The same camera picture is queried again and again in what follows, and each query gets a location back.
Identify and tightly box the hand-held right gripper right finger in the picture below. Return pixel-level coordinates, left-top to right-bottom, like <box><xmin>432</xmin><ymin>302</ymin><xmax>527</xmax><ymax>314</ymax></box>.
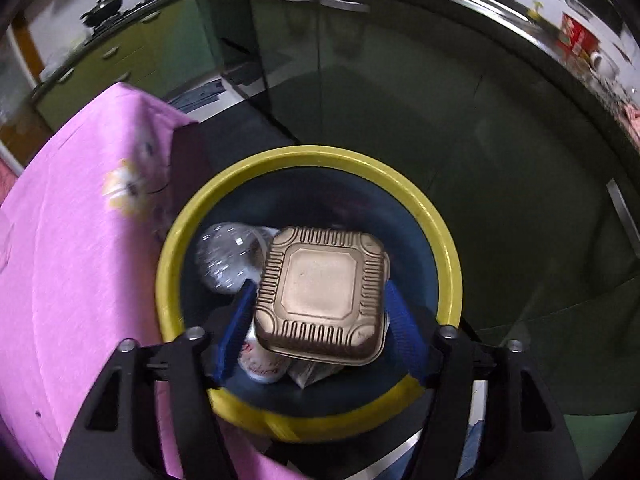
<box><xmin>384</xmin><ymin>279</ymin><xmax>584</xmax><ymax>480</ymax></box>

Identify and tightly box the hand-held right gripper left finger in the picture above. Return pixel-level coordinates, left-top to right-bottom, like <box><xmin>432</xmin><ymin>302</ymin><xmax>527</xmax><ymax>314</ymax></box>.
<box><xmin>55</xmin><ymin>279</ymin><xmax>258</xmax><ymax>480</ymax></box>

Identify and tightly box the red and white carton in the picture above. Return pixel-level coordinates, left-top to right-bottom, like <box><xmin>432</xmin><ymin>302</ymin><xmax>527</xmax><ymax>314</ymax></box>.
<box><xmin>236</xmin><ymin>317</ymin><xmax>293</xmax><ymax>385</ymax></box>

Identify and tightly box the clear plastic bottle white label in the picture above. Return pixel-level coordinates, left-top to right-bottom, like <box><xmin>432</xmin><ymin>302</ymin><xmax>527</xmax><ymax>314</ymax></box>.
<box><xmin>194</xmin><ymin>221</ymin><xmax>281</xmax><ymax>295</ymax></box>

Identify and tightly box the white wrapper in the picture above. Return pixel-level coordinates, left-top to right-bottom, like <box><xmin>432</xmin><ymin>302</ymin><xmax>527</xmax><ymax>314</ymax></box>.
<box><xmin>286</xmin><ymin>352</ymin><xmax>348</xmax><ymax>390</ymax></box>

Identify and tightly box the brown takeaway food box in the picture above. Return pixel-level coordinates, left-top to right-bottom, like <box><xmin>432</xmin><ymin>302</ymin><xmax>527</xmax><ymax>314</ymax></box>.
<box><xmin>252</xmin><ymin>226</ymin><xmax>392</xmax><ymax>366</ymax></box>

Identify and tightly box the yellow rimmed dark bin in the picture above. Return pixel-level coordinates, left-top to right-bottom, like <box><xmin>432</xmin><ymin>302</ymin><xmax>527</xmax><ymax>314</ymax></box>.
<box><xmin>155</xmin><ymin>145</ymin><xmax>463</xmax><ymax>443</ymax></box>

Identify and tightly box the pink floral tablecloth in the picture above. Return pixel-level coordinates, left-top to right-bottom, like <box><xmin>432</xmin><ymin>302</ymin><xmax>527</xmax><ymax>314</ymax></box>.
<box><xmin>0</xmin><ymin>81</ymin><xmax>301</xmax><ymax>480</ymax></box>

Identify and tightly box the dark glossy cabinet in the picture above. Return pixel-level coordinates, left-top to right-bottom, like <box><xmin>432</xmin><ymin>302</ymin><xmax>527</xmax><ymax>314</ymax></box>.
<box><xmin>192</xmin><ymin>0</ymin><xmax>640</xmax><ymax>417</ymax></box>

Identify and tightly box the green kitchen cabinet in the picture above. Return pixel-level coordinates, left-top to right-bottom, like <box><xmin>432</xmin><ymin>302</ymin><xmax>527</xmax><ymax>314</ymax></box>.
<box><xmin>32</xmin><ymin>0</ymin><xmax>223</xmax><ymax>133</ymax></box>

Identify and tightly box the white mug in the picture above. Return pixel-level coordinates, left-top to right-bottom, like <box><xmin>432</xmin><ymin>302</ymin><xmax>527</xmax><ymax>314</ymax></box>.
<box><xmin>589</xmin><ymin>50</ymin><xmax>622</xmax><ymax>80</ymax></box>

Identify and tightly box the red box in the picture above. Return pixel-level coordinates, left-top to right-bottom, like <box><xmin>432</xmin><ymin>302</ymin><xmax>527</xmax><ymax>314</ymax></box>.
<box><xmin>556</xmin><ymin>11</ymin><xmax>592</xmax><ymax>59</ymax></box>

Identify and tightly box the black wok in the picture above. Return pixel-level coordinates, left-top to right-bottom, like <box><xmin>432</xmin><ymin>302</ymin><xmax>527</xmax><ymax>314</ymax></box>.
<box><xmin>80</xmin><ymin>0</ymin><xmax>125</xmax><ymax>30</ymax></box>

